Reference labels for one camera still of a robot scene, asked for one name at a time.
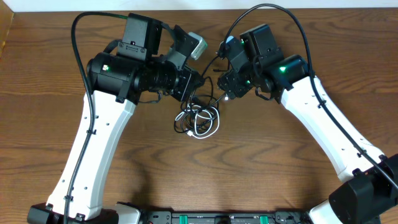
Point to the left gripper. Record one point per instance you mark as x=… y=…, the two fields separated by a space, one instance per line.
x=186 y=81

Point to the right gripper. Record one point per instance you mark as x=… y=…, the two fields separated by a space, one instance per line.
x=229 y=83

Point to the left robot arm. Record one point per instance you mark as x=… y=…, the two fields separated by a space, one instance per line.
x=151 y=56

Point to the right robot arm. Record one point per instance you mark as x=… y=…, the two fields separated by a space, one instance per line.
x=367 y=175

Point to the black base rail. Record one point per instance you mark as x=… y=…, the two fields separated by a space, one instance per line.
x=167 y=217

